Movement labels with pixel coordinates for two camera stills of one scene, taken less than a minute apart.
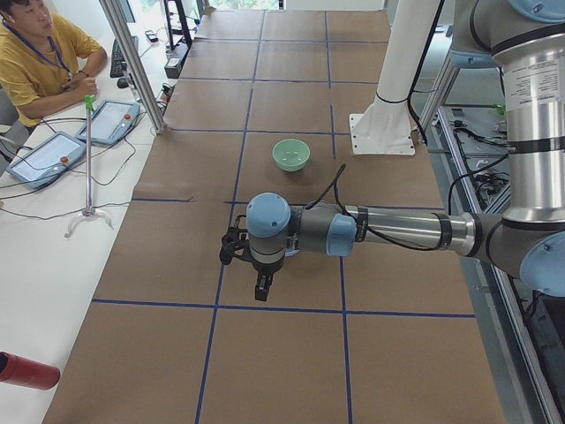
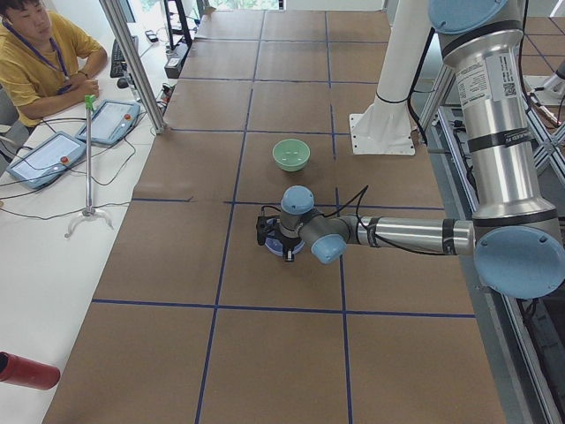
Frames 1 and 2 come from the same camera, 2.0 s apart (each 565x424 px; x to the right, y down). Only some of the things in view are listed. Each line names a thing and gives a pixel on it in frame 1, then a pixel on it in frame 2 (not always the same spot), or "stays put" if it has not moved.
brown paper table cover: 265,104 stays put
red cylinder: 23,372 stays put
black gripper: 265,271 to 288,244
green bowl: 290,155 stays put
